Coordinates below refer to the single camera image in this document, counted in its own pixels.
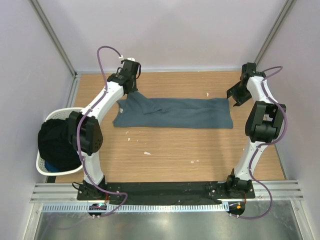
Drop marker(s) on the white laundry basket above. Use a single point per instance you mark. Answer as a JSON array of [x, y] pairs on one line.
[[60, 114]]

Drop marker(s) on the aluminium rail frame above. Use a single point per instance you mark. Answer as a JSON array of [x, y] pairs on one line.
[[64, 192]]

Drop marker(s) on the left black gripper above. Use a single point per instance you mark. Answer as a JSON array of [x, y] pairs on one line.
[[134, 88]]

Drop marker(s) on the grey-blue t shirt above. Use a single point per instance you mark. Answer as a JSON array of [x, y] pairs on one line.
[[189, 113]]

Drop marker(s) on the white slotted cable duct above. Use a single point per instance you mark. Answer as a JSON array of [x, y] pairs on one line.
[[99, 207]]

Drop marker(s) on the black t shirt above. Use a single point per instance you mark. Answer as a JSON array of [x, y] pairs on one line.
[[54, 146]]

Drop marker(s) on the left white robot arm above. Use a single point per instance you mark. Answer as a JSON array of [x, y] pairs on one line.
[[84, 130]]

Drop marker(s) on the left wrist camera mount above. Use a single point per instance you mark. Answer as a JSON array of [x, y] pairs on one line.
[[122, 58]]

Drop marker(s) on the left corner aluminium post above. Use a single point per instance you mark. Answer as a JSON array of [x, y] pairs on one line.
[[52, 35]]

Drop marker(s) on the corner aluminium post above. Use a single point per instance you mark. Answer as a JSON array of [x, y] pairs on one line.
[[280, 19], [52, 35]]

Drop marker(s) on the right corner aluminium post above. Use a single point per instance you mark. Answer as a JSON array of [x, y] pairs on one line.
[[280, 19]]

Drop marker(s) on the blue garment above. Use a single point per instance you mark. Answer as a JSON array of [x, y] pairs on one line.
[[50, 168]]

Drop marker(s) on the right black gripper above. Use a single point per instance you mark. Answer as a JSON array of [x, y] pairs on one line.
[[232, 91]]

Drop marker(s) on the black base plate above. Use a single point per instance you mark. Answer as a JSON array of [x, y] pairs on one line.
[[178, 193]]

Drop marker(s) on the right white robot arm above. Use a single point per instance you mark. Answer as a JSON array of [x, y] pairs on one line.
[[265, 125]]

